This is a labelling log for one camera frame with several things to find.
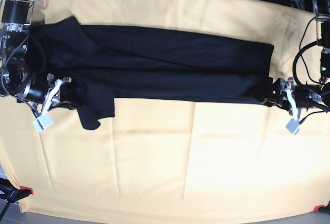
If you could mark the yellow tablecloth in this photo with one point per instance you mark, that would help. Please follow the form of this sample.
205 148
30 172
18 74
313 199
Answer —
160 161

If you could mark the black T-shirt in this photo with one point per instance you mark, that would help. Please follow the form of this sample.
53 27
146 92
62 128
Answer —
107 62

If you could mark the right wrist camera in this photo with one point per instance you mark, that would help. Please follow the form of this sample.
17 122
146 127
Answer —
43 122

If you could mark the right red black clamp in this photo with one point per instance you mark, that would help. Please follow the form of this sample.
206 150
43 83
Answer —
322 208

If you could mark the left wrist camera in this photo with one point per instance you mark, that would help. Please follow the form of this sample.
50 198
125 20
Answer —
293 126

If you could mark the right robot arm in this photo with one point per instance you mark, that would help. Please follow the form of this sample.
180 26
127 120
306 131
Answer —
18 79

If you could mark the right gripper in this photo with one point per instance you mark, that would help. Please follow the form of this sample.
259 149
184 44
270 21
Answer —
48 93

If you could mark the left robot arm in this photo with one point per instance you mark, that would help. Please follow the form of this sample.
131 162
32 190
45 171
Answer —
320 86

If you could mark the red black clamp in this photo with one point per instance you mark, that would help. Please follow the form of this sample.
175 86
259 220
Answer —
12 194
322 208

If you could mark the left red black clamp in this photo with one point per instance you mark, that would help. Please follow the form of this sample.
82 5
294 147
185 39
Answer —
12 194

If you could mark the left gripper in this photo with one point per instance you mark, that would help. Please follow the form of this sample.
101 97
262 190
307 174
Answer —
290 97

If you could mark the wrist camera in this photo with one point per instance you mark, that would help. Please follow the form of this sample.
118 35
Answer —
43 122
293 126

